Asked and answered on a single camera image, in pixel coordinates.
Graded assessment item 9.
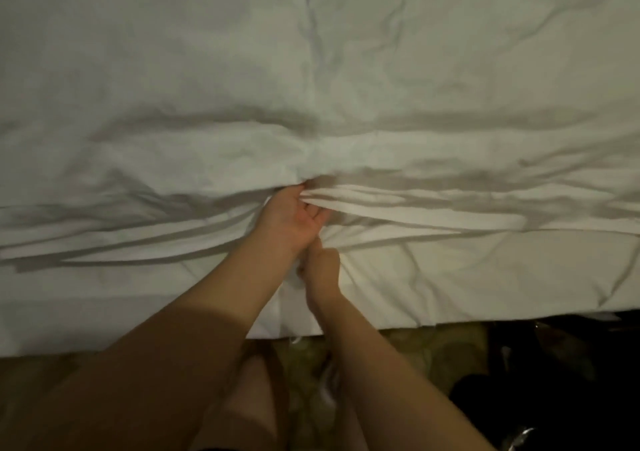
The person's left hand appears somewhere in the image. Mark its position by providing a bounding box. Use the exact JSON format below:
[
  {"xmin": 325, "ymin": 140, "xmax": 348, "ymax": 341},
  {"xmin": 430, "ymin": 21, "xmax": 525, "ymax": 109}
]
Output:
[{"xmin": 243, "ymin": 182, "xmax": 331, "ymax": 269}]

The person's right hand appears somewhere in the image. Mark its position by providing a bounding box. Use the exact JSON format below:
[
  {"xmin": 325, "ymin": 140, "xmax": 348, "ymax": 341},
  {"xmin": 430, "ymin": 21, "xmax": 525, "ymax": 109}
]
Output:
[{"xmin": 298, "ymin": 240, "xmax": 344, "ymax": 315}]

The white duvet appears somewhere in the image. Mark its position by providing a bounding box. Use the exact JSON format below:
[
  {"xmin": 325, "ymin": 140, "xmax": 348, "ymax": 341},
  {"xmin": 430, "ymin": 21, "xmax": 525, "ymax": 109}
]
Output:
[{"xmin": 0, "ymin": 0, "xmax": 640, "ymax": 267}]

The white bed sheet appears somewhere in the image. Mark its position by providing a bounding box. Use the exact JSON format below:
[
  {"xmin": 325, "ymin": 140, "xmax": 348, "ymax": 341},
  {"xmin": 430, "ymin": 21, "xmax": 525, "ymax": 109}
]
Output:
[{"xmin": 0, "ymin": 205, "xmax": 640, "ymax": 357}]

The person's right forearm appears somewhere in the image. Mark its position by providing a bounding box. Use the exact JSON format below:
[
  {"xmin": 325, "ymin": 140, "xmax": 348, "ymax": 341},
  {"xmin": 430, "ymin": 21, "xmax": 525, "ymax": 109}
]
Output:
[{"xmin": 310, "ymin": 296, "xmax": 496, "ymax": 451}]

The person's left forearm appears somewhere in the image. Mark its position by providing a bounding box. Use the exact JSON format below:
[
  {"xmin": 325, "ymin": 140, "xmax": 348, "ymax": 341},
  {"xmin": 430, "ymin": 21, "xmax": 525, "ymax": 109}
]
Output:
[{"xmin": 0, "ymin": 250, "xmax": 291, "ymax": 451}]

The person's left leg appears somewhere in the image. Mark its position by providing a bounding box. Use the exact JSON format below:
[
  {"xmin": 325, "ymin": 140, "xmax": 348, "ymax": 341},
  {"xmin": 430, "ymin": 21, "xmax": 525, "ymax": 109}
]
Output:
[{"xmin": 190, "ymin": 340, "xmax": 291, "ymax": 451}]

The person's leg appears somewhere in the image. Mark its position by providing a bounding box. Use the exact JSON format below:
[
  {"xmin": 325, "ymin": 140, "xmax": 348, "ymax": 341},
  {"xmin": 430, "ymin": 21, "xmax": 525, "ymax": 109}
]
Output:
[
  {"xmin": 190, "ymin": 340, "xmax": 291, "ymax": 451},
  {"xmin": 320, "ymin": 366, "xmax": 371, "ymax": 451}
]

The person's right leg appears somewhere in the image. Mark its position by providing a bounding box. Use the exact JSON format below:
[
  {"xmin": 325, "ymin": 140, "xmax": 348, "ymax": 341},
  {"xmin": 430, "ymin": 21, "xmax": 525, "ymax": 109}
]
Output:
[{"xmin": 320, "ymin": 366, "xmax": 371, "ymax": 451}]

